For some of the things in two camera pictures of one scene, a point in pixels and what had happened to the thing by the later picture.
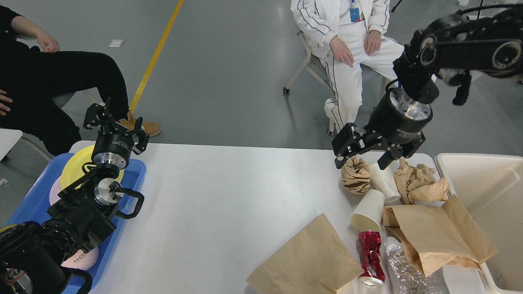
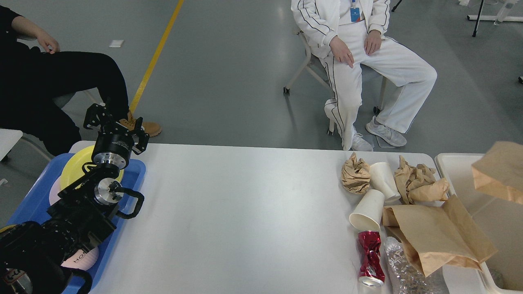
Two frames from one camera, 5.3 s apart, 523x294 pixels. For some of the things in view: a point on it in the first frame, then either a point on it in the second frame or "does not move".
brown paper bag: (315, 261) to (499, 170)
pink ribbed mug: (82, 261) does not move
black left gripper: (115, 146) does not move
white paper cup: (367, 214) does not move
